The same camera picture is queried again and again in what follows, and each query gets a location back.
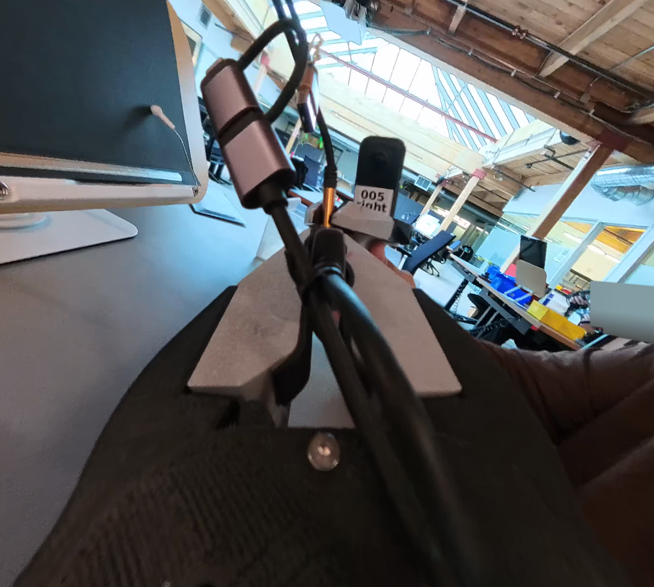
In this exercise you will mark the person's right forearm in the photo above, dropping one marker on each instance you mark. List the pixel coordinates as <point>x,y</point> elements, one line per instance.
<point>587,418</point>

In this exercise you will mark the dark blue office chair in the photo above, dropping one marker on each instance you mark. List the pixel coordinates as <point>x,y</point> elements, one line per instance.
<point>429,249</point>

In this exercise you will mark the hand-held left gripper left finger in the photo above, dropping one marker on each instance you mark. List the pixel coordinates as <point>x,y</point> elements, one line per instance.
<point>250,336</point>

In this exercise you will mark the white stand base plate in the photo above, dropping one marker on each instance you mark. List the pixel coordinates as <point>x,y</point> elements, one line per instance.
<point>76,234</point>

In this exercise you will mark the black book stand board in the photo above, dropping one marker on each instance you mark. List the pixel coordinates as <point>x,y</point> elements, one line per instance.
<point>76,35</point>

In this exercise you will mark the grey flat panel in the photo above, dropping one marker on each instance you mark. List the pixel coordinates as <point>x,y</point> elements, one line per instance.
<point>219,211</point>

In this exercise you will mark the person's right hand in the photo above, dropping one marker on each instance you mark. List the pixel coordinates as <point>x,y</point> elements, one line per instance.
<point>386,252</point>

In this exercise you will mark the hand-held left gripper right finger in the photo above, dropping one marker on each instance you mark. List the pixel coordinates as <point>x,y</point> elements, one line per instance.
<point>408,331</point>

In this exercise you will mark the yellow twist tie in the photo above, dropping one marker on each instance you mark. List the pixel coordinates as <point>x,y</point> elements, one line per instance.
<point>315,47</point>

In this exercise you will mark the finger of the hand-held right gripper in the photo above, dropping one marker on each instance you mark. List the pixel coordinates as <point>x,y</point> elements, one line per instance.
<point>368,224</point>
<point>315,217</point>

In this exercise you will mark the silver air duct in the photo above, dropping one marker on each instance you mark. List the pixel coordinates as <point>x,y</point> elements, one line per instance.
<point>623,183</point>

